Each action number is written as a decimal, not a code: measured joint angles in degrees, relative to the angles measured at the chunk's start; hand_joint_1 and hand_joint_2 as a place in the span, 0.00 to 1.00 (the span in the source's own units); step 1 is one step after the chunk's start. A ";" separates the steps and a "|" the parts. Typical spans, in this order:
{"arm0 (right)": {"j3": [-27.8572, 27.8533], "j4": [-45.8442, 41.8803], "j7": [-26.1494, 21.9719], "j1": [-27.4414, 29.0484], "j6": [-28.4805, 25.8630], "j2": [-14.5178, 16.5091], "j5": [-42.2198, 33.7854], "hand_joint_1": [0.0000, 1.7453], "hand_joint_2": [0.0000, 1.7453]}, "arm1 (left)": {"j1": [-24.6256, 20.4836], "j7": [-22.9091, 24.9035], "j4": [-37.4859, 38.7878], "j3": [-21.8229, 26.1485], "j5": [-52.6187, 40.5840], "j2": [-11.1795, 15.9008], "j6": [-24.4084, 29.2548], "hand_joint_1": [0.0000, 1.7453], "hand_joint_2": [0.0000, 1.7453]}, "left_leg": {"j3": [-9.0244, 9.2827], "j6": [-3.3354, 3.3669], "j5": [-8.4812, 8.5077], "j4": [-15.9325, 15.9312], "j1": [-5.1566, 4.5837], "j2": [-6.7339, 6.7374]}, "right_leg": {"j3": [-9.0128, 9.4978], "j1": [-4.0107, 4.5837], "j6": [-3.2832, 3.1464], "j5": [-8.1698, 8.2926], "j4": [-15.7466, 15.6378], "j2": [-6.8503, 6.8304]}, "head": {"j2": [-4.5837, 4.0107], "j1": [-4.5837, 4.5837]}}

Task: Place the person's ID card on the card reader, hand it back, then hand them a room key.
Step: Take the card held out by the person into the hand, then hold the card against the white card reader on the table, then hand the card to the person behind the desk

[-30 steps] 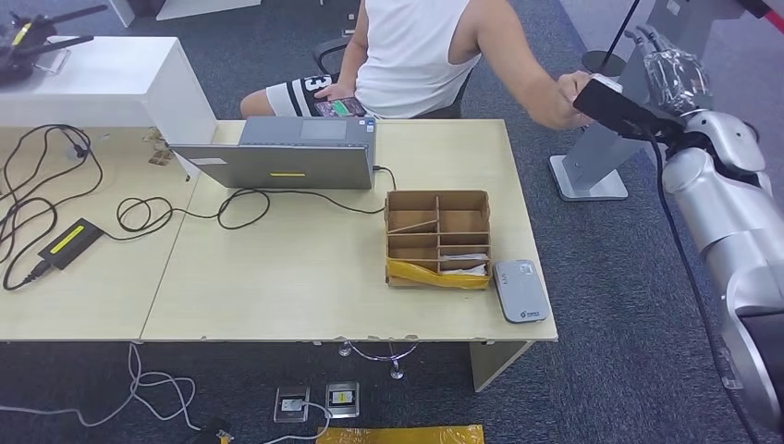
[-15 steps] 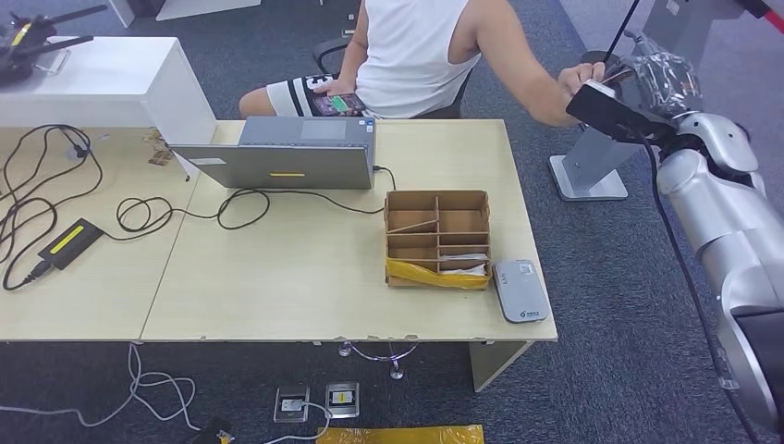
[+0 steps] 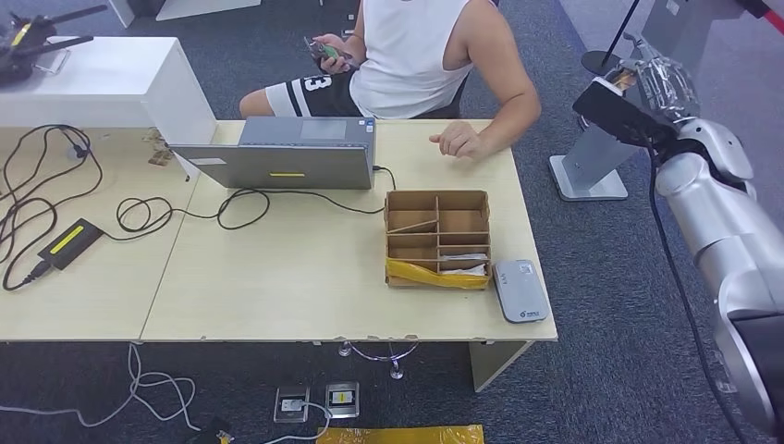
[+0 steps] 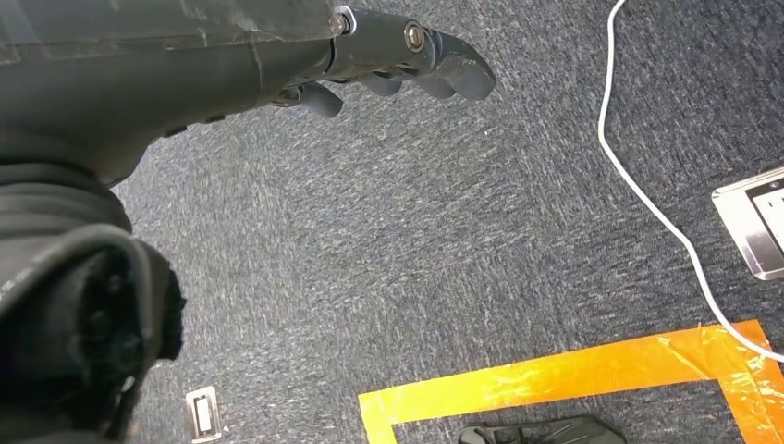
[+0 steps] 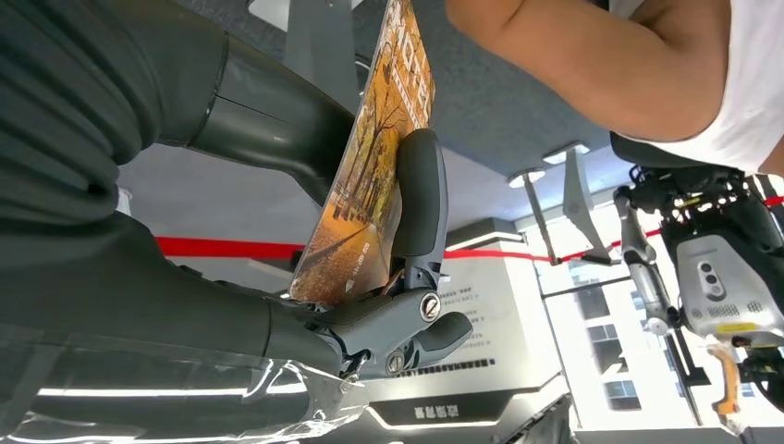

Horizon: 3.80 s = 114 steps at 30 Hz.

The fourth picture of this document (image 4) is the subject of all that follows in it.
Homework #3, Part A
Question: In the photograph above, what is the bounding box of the small floor socket plate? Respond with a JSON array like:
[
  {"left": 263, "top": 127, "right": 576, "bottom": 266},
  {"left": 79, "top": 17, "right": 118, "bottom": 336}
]
[{"left": 185, "top": 386, "right": 223, "bottom": 444}]

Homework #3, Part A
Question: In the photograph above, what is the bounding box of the yellow floor tape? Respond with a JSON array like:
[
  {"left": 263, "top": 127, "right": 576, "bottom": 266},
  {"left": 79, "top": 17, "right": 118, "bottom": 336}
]
[{"left": 358, "top": 319, "right": 784, "bottom": 444}]

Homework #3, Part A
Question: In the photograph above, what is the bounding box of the black robot foot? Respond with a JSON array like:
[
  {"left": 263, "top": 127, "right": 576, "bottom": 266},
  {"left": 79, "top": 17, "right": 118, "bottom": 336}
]
[{"left": 458, "top": 415, "right": 627, "bottom": 444}]

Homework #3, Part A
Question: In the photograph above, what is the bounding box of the floor socket with yellow label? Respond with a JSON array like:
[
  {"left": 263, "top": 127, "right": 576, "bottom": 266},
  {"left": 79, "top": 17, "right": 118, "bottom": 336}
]
[{"left": 711, "top": 166, "right": 784, "bottom": 282}]

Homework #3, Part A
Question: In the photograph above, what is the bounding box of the white plug cable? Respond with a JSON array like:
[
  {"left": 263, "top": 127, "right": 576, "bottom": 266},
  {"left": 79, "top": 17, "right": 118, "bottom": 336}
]
[{"left": 596, "top": 0, "right": 784, "bottom": 364}]

